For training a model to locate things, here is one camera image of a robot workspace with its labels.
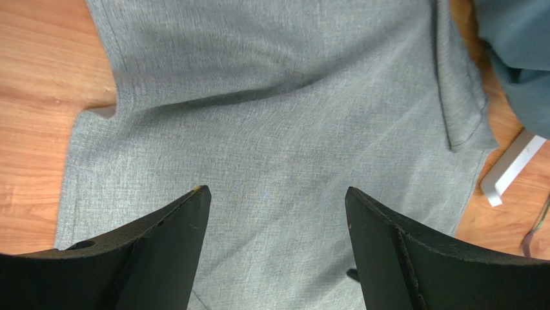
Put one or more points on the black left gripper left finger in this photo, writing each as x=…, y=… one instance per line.
x=149, y=263

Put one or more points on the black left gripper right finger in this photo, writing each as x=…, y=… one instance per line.
x=404, y=264

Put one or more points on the light grey cloth napkin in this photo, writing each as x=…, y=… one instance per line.
x=279, y=107

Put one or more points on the white clothes rack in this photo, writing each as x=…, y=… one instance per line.
x=507, y=168

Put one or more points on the blue-grey hanging shirt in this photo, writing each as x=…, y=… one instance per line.
x=517, y=33

